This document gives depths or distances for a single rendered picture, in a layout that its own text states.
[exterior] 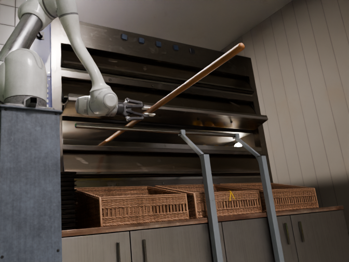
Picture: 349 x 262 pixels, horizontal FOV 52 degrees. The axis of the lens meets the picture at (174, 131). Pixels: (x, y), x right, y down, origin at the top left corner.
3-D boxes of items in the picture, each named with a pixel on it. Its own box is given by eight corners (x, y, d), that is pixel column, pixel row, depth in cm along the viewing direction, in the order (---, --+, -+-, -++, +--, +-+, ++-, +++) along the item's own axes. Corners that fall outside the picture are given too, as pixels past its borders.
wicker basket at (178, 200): (70, 233, 219) (69, 187, 227) (151, 225, 250) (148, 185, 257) (99, 227, 180) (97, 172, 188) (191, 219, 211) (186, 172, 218)
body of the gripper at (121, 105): (111, 103, 198) (127, 105, 203) (112, 118, 196) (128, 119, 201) (117, 98, 192) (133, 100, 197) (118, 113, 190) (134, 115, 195)
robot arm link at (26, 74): (25, 91, 129) (25, 37, 135) (-12, 103, 136) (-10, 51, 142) (56, 103, 143) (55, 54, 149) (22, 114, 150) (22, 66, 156)
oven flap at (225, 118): (68, 99, 230) (61, 115, 245) (268, 119, 323) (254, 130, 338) (68, 96, 231) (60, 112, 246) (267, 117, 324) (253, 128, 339)
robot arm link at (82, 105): (101, 118, 195) (110, 116, 184) (72, 116, 187) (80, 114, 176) (102, 98, 196) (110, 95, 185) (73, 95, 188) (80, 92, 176)
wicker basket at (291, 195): (223, 218, 281) (217, 183, 289) (272, 213, 312) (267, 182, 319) (269, 212, 243) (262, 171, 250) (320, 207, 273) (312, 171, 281)
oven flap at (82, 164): (64, 177, 228) (61, 151, 239) (266, 175, 322) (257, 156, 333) (66, 174, 225) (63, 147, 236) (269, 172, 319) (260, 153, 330)
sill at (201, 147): (60, 147, 240) (59, 141, 241) (257, 153, 333) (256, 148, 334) (62, 144, 235) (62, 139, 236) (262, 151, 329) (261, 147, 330)
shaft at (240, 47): (246, 49, 140) (245, 42, 141) (240, 48, 138) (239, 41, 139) (97, 151, 279) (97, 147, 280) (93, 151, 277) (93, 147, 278)
